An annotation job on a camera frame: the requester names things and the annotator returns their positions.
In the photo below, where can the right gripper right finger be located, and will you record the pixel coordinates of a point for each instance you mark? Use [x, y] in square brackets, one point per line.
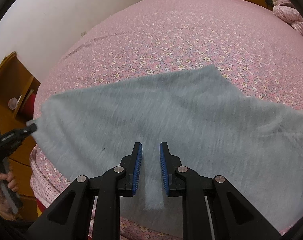
[212, 207]

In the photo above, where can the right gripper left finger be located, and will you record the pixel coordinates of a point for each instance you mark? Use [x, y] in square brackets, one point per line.
[90, 207]

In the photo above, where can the grey fleece pants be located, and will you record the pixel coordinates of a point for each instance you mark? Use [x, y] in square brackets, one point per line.
[205, 120]

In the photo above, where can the red container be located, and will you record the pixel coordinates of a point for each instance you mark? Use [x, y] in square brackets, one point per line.
[27, 108]

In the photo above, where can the small plastic cup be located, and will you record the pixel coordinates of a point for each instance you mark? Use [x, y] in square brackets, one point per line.
[12, 103]

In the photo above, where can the wooden nightstand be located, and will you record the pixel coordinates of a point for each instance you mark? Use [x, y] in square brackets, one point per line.
[16, 81]

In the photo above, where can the pink floral bed sheet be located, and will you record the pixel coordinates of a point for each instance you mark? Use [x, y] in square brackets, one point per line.
[252, 48]

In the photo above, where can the pink quilted comforter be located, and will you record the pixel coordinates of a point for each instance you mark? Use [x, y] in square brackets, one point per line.
[286, 11]

